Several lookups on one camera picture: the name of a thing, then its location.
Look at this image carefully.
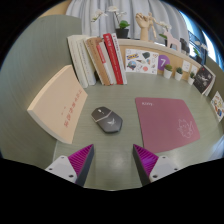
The dark grey computer mouse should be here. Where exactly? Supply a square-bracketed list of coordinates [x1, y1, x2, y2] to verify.
[91, 106, 124, 134]

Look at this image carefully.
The black wooden horse figure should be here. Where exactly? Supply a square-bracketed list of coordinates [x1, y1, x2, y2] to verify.
[179, 37, 191, 54]

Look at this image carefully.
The wooden desk ledge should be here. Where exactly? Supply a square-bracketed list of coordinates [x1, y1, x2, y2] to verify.
[114, 38, 208, 80]

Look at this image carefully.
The cream book with red text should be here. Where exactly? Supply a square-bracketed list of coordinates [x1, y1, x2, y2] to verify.
[26, 64, 89, 145]

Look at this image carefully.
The grey felt divider panel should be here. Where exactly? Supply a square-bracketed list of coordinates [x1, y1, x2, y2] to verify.
[203, 49, 224, 101]
[0, 14, 83, 169]

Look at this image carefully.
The white orchid in black pot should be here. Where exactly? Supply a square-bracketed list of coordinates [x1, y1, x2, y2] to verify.
[91, 5, 131, 39]
[192, 41, 208, 64]
[158, 20, 173, 42]

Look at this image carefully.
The thin red-and-white spine book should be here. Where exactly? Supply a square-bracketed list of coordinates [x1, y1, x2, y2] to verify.
[96, 41, 114, 86]

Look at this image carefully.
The black cover magazine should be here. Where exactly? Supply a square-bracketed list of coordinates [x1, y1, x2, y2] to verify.
[193, 65, 214, 95]

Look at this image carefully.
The brown kraft-cover book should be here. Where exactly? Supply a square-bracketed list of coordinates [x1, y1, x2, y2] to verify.
[85, 36, 112, 87]

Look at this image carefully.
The thick white book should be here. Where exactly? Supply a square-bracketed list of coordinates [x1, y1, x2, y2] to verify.
[67, 34, 89, 89]

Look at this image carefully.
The wooden artist mannequin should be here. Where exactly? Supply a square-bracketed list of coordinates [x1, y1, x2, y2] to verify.
[146, 11, 161, 42]

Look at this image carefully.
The pink mouse pad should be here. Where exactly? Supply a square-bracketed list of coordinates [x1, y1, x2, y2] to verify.
[134, 96, 201, 154]

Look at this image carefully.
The grey-white spine book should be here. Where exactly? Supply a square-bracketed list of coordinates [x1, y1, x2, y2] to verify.
[99, 41, 118, 86]

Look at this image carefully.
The white paperback book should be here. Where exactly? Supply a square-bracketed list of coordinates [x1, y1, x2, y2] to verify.
[76, 35, 98, 87]

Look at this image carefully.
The round purple sticker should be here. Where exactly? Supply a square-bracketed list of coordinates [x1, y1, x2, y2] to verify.
[157, 54, 171, 71]

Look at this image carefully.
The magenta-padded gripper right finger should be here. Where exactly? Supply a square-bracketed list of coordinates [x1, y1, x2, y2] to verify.
[132, 144, 181, 187]

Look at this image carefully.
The white card with stickers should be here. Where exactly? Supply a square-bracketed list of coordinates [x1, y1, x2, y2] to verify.
[125, 48, 160, 75]

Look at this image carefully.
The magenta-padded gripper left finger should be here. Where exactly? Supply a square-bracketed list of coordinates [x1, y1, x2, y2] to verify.
[44, 143, 96, 188]

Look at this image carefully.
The pink wooden horse figure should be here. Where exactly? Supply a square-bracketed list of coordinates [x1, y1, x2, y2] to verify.
[163, 31, 181, 51]

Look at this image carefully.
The small succulent in white pot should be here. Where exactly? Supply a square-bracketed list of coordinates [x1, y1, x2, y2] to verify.
[163, 64, 174, 80]
[174, 67, 184, 82]
[186, 71, 196, 86]

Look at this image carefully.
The window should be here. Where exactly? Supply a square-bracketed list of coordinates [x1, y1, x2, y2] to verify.
[179, 9, 224, 68]

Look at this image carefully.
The colourful picture card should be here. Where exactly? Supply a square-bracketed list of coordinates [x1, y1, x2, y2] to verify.
[210, 90, 224, 123]

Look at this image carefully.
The light grey curtain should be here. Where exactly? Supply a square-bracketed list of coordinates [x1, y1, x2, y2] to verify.
[65, 0, 190, 44]

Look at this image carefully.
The white wall socket plate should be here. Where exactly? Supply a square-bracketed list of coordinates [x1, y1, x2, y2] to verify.
[190, 64, 200, 76]
[181, 59, 192, 73]

